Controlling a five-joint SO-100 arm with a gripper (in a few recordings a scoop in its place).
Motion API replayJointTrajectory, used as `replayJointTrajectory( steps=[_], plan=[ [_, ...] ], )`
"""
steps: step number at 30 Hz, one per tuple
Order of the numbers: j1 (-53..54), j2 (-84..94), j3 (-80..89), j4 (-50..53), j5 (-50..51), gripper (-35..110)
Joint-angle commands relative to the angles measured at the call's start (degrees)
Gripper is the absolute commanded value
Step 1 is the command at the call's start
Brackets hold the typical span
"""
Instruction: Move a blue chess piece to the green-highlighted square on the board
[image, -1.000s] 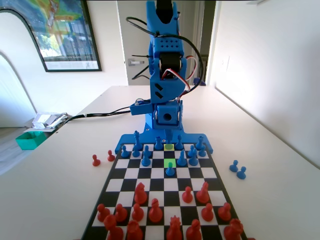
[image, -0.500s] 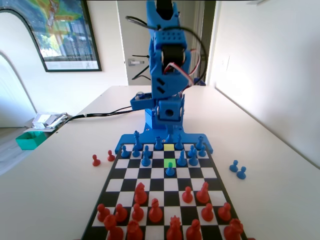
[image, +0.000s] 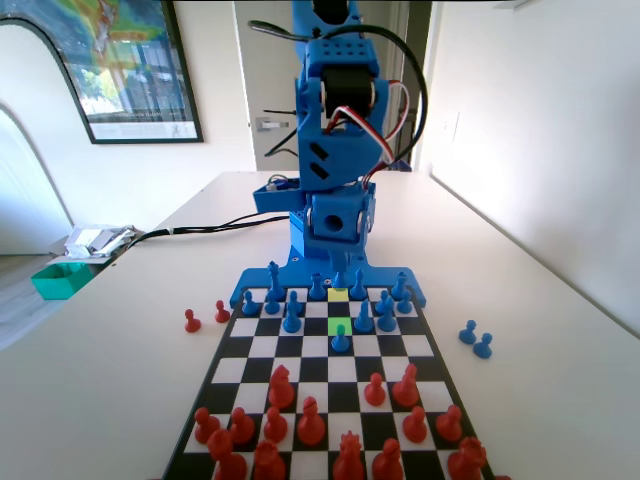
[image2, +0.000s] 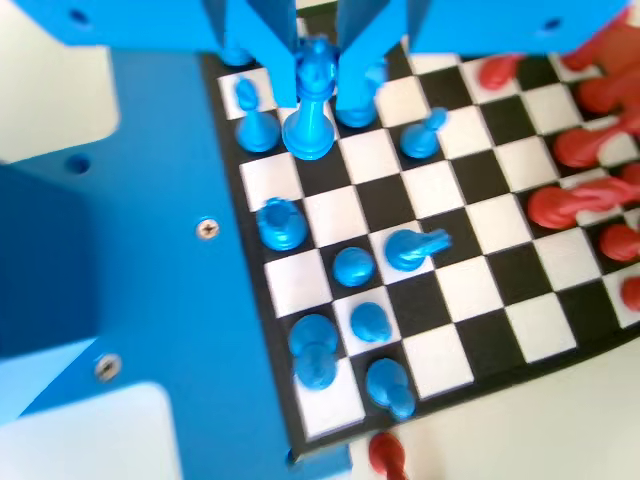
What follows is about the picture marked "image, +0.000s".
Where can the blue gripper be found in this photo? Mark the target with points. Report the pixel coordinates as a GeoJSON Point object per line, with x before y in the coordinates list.
{"type": "Point", "coordinates": [334, 224]}

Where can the blue chess queen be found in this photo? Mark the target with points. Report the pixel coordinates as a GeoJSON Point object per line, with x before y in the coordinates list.
{"type": "Point", "coordinates": [340, 281]}

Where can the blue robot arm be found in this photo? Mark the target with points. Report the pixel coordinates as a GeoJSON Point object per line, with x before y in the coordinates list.
{"type": "Point", "coordinates": [340, 160]}

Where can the blue chess pawn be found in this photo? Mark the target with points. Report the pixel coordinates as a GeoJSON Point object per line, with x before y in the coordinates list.
{"type": "Point", "coordinates": [384, 301]}
{"type": "Point", "coordinates": [468, 335]}
{"type": "Point", "coordinates": [271, 307]}
{"type": "Point", "coordinates": [386, 322]}
{"type": "Point", "coordinates": [249, 307]}
{"type": "Point", "coordinates": [293, 298]}
{"type": "Point", "coordinates": [483, 349]}
{"type": "Point", "coordinates": [404, 306]}
{"type": "Point", "coordinates": [340, 344]}

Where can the chessboard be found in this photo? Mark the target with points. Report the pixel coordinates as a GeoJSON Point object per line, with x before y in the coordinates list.
{"type": "Point", "coordinates": [320, 365]}

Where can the red chess pawn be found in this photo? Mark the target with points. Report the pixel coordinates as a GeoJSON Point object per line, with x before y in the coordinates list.
{"type": "Point", "coordinates": [374, 394]}
{"type": "Point", "coordinates": [221, 314]}
{"type": "Point", "coordinates": [415, 430]}
{"type": "Point", "coordinates": [275, 429]}
{"type": "Point", "coordinates": [450, 427]}
{"type": "Point", "coordinates": [205, 427]}
{"type": "Point", "coordinates": [242, 430]}
{"type": "Point", "coordinates": [191, 324]}

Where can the red chess queen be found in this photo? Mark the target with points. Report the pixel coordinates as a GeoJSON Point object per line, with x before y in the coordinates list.
{"type": "Point", "coordinates": [348, 462]}

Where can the red chess rook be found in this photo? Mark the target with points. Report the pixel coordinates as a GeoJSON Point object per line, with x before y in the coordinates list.
{"type": "Point", "coordinates": [225, 457]}
{"type": "Point", "coordinates": [467, 460]}

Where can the blue base mounting plate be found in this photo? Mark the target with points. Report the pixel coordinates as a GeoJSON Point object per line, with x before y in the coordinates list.
{"type": "Point", "coordinates": [255, 280]}

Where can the blue plastic object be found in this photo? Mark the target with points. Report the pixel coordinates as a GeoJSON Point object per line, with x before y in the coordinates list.
{"type": "Point", "coordinates": [404, 166]}

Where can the white door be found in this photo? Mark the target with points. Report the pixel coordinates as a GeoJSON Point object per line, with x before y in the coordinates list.
{"type": "Point", "coordinates": [246, 75]}

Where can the pile of papers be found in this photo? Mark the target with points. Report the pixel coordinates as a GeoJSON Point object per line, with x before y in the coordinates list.
{"type": "Point", "coordinates": [92, 240]}

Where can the black framed poster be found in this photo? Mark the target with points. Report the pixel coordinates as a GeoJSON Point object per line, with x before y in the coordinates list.
{"type": "Point", "coordinates": [135, 60]}

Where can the green plastic box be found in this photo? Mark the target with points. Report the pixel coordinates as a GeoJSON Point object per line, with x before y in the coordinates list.
{"type": "Point", "coordinates": [55, 285]}

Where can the white arched panel dark rim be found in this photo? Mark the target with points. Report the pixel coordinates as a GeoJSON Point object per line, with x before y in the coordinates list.
{"type": "Point", "coordinates": [30, 75]}

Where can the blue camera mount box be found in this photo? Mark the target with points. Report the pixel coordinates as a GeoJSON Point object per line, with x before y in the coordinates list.
{"type": "Point", "coordinates": [275, 197]}

